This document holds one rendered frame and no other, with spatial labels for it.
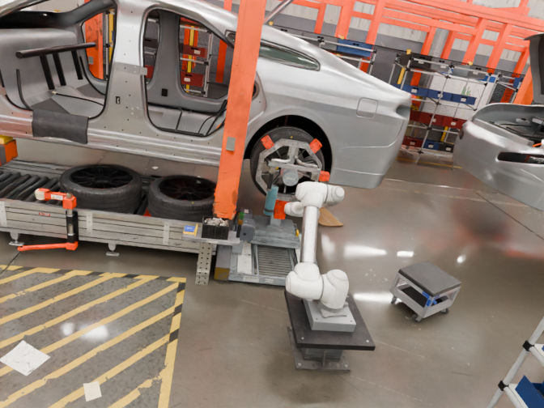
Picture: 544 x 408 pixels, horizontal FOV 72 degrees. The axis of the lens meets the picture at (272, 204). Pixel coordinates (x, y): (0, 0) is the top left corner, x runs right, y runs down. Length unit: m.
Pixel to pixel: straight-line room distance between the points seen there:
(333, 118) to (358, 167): 0.52
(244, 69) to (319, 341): 1.79
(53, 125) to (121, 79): 0.69
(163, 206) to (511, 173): 3.52
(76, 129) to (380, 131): 2.56
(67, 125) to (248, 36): 1.73
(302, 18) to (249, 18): 9.86
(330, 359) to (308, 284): 0.60
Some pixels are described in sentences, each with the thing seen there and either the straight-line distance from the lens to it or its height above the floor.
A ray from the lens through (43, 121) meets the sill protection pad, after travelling 3.63.
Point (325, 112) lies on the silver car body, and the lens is 3.28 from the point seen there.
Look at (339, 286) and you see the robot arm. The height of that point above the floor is 0.59.
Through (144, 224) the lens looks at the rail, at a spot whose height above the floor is 0.34.
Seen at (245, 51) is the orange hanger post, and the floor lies 1.76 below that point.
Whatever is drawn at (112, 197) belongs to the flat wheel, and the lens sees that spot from 3.33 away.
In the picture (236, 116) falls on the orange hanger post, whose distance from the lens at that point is 2.68.
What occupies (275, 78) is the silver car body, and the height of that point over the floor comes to 1.57.
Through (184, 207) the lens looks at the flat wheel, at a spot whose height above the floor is 0.48.
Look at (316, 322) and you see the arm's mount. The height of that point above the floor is 0.36.
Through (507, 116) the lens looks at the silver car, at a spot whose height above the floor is 1.42.
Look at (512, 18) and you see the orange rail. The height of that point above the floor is 3.12.
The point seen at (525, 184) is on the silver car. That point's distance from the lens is 4.62.
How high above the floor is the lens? 1.93
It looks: 25 degrees down
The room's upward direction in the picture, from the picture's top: 11 degrees clockwise
